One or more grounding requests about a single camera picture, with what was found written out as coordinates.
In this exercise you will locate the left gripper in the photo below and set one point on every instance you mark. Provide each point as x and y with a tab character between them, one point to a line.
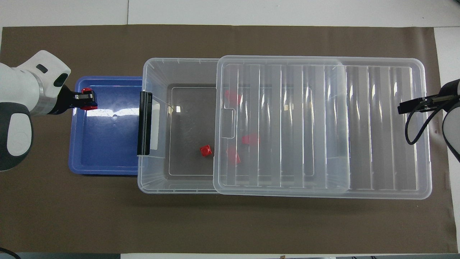
65	102

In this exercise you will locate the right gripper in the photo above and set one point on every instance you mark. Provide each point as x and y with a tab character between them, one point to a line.
452	91

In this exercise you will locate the red block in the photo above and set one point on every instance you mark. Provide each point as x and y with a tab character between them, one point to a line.
206	150
233	155
232	97
250	139
86	90

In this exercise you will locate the clear plastic box lid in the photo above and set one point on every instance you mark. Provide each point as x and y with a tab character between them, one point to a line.
359	126

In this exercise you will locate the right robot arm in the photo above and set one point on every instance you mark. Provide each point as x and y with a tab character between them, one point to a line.
445	129

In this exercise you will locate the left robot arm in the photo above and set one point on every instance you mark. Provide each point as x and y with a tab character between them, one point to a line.
21	86

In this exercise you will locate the black box latch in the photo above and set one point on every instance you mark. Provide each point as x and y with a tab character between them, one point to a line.
144	122

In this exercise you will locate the clear plastic storage box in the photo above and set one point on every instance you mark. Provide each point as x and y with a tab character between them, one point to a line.
187	118

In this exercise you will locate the blue plastic tray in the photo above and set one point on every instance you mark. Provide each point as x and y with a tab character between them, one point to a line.
104	144

